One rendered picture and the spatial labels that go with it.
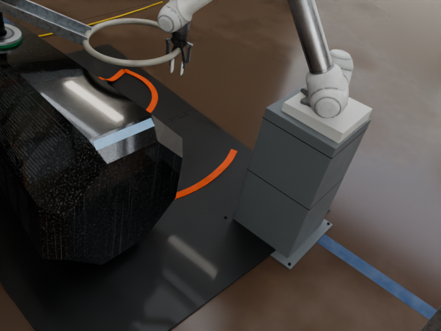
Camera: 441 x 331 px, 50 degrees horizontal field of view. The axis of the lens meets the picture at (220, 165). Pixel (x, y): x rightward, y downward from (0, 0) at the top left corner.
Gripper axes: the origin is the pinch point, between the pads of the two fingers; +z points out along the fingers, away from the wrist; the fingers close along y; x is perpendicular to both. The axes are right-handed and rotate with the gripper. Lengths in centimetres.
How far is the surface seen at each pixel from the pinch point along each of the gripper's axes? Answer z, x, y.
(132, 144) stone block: 7, 58, 1
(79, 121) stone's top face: 0, 61, 23
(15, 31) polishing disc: -5, 12, 80
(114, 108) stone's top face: 0.6, 45.5, 14.1
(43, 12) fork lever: -16, 7, 66
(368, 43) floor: 96, -314, -130
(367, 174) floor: 91, -74, -126
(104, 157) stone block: 7, 71, 8
